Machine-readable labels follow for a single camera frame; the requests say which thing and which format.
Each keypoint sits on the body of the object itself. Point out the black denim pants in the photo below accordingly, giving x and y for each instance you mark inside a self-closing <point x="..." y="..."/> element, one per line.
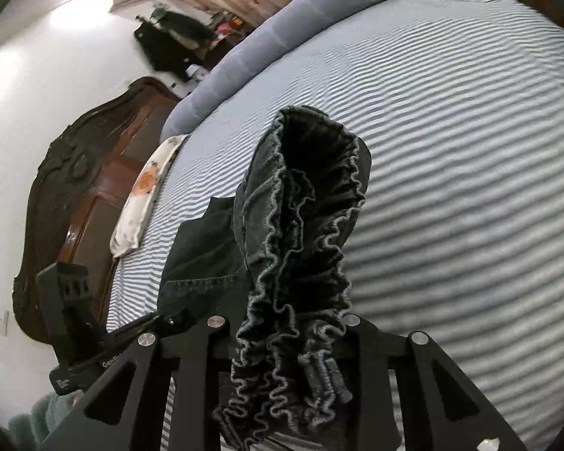
<point x="279" y="242"/>

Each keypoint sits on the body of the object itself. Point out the dark hanging jackets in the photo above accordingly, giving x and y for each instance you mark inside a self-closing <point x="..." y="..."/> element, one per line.
<point x="170" y="41"/>

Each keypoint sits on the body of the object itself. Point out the floral white orange pillow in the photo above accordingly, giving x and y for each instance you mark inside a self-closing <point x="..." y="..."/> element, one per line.
<point x="138" y="207"/>

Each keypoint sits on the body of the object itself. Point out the dark wooden headboard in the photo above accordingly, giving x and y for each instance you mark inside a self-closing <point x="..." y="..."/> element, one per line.
<point x="79" y="191"/>

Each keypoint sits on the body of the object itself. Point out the grey white striped bed sheet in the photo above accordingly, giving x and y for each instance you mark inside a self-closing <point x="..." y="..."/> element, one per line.
<point x="461" y="103"/>

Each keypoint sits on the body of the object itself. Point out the grey rolled duvet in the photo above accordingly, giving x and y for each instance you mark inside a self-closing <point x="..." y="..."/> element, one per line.
<point x="289" y="28"/>

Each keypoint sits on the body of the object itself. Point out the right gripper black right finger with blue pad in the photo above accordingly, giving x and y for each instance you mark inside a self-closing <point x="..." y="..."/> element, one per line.
<point x="407" y="392"/>

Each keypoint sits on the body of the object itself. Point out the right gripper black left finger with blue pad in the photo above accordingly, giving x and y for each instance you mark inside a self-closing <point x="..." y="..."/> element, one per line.
<point x="126" y="408"/>

